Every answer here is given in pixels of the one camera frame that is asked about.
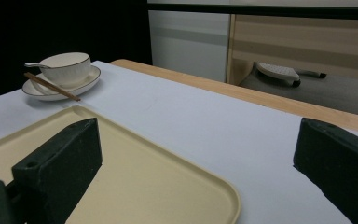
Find white saucer plate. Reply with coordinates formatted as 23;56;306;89
21;64;102;102

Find beige plastic tray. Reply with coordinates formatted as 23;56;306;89
0;105;241;224

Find brown wooden chopsticks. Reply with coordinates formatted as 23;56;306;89
23;71;82;103

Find white ribbed bowl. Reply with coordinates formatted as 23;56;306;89
38;51;92;89

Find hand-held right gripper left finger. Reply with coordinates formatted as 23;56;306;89
11;117;103;224

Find white cabinet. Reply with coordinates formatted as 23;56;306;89
147;9;231;83

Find light wooden cabinet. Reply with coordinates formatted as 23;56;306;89
226;13;358;87

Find white slipper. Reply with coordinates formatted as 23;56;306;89
255;61;302;88

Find white ceramic spoon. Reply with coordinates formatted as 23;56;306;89
23;62;51;70

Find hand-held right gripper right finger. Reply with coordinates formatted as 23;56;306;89
293;117;358;224

